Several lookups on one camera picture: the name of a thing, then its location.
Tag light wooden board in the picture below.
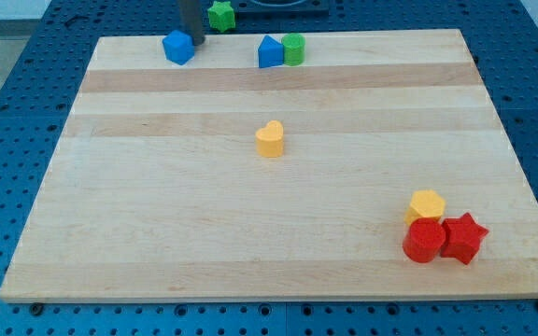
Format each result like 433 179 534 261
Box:
0 29 538 303

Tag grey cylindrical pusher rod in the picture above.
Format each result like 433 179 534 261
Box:
177 0 205 46

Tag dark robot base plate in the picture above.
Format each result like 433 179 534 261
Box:
231 0 330 16

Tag yellow pentagon block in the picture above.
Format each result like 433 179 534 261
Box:
403 189 446 226

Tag red cylinder block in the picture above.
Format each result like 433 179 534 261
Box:
403 217 446 263

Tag green cylinder block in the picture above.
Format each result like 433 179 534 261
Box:
281 33 305 66

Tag blue pentagon block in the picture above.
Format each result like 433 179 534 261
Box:
162 30 194 65

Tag yellow heart block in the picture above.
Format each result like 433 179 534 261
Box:
255 120 284 158

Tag green star block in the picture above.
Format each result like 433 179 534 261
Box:
207 1 236 33

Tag blue triangle block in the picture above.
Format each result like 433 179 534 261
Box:
258 35 284 68

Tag red star block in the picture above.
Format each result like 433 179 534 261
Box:
440 213 489 265

